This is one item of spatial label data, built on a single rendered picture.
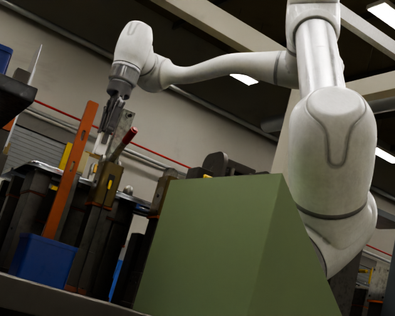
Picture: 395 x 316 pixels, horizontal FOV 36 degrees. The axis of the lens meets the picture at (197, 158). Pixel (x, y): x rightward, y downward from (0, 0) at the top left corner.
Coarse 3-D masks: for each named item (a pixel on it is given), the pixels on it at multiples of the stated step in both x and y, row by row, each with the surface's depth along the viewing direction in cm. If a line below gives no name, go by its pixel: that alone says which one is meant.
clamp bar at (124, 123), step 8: (120, 112) 174; (128, 112) 171; (120, 120) 170; (128, 120) 171; (120, 128) 170; (128, 128) 171; (112, 136) 171; (120, 136) 171; (112, 144) 170; (112, 152) 170
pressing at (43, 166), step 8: (16, 168) 182; (24, 168) 180; (32, 168) 176; (40, 168) 172; (48, 168) 166; (56, 168) 167; (56, 176) 178; (56, 184) 189; (80, 184) 180; (88, 184) 171; (120, 192) 175; (128, 200) 184; (136, 200) 177; (144, 200) 178; (136, 208) 194; (144, 216) 200; (360, 280) 214; (368, 288) 226
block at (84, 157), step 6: (84, 156) 167; (72, 162) 167; (84, 162) 167; (78, 168) 166; (84, 168) 167; (78, 174) 166; (78, 180) 166; (72, 186) 165; (72, 192) 165; (72, 198) 165; (66, 204) 164; (66, 210) 164; (66, 216) 165; (60, 222) 163; (60, 228) 162; (60, 234) 162
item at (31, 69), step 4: (40, 48) 176; (36, 52) 180; (36, 56) 177; (32, 60) 182; (36, 60) 174; (32, 64) 179; (28, 68) 183; (32, 68) 176; (32, 72) 173; (32, 76) 173; (28, 80) 173; (28, 84) 172; (16, 116) 169; (12, 128) 169; (8, 136) 168; (8, 140) 168; (4, 144) 168
